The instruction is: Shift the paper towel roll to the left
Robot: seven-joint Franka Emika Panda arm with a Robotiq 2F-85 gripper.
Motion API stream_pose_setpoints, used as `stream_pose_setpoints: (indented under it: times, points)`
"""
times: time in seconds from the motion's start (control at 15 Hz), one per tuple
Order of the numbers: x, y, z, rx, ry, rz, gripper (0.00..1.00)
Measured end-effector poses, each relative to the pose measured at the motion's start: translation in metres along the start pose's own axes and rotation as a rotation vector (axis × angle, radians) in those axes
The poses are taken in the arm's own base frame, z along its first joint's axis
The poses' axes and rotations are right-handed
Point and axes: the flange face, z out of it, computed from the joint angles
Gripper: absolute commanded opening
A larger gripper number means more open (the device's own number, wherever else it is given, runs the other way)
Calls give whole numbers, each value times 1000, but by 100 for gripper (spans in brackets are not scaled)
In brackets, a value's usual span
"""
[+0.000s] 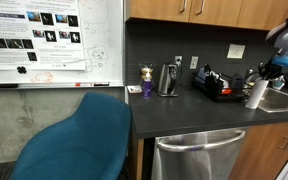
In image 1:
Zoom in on purple spray bottle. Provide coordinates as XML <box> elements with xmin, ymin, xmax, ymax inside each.
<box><xmin>143</xmin><ymin>73</ymin><xmax>151</xmax><ymax>98</ymax></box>

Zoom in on blue fabric chair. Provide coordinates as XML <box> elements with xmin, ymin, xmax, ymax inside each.
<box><xmin>11</xmin><ymin>92</ymin><xmax>132</xmax><ymax>180</ymax></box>

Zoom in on research poster on whiteboard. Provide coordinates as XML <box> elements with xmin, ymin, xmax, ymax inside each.
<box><xmin>0</xmin><ymin>0</ymin><xmax>85</xmax><ymax>70</ymax></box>

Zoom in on wooden upper cabinets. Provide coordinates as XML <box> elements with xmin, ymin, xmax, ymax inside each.
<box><xmin>125</xmin><ymin>0</ymin><xmax>288</xmax><ymax>30</ymax></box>

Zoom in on white paper towel roll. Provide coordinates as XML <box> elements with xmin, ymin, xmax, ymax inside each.
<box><xmin>246</xmin><ymin>78</ymin><xmax>269</xmax><ymax>109</ymax></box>

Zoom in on white whiteboard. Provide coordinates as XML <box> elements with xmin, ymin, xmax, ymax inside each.
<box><xmin>0</xmin><ymin>0</ymin><xmax>124</xmax><ymax>89</ymax></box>

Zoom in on white paper note on wall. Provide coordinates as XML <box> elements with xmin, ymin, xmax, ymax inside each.
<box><xmin>227</xmin><ymin>44</ymin><xmax>245</xmax><ymax>59</ymax></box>

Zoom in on soap dispenser bottle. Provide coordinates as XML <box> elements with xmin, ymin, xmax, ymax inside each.
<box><xmin>272</xmin><ymin>75</ymin><xmax>285</xmax><ymax>90</ymax></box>

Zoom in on white light switch plate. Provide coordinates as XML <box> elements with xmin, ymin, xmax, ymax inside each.
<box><xmin>190</xmin><ymin>56</ymin><xmax>199</xmax><ymax>69</ymax></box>

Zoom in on black dish rack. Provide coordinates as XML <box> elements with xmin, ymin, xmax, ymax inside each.
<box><xmin>191</xmin><ymin>64</ymin><xmax>252</xmax><ymax>103</ymax></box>

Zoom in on stainless electric kettle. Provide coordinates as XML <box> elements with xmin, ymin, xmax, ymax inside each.
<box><xmin>157</xmin><ymin>63</ymin><xmax>178</xmax><ymax>97</ymax></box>

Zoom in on stainless dishwasher door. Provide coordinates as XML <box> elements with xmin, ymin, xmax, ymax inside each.
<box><xmin>151</xmin><ymin>128</ymin><xmax>247</xmax><ymax>180</ymax></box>

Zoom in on stainless steel sink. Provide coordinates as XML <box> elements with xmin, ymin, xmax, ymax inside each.
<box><xmin>258</xmin><ymin>88</ymin><xmax>288</xmax><ymax>113</ymax></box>

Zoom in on white wall outlet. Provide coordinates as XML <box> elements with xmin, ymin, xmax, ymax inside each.
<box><xmin>174</xmin><ymin>55</ymin><xmax>183</xmax><ymax>68</ymax></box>

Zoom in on small card on counter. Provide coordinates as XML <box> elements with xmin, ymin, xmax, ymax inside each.
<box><xmin>127</xmin><ymin>85</ymin><xmax>143</xmax><ymax>93</ymax></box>

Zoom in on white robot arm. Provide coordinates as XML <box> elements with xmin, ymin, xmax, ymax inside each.
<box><xmin>259</xmin><ymin>18</ymin><xmax>288</xmax><ymax>80</ymax></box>

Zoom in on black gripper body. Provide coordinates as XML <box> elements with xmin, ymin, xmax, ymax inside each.
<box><xmin>258</xmin><ymin>60</ymin><xmax>282</xmax><ymax>80</ymax></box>

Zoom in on orange and white bowl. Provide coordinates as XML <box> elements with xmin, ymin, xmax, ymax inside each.
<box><xmin>221</xmin><ymin>88</ymin><xmax>232</xmax><ymax>95</ymax></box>

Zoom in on wooden lower cabinet doors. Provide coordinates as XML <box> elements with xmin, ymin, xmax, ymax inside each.
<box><xmin>229</xmin><ymin>122</ymin><xmax>288</xmax><ymax>180</ymax></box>

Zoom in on black whiteboard eraser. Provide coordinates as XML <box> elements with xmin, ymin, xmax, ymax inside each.
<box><xmin>0</xmin><ymin>83</ymin><xmax>19</xmax><ymax>89</ymax></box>

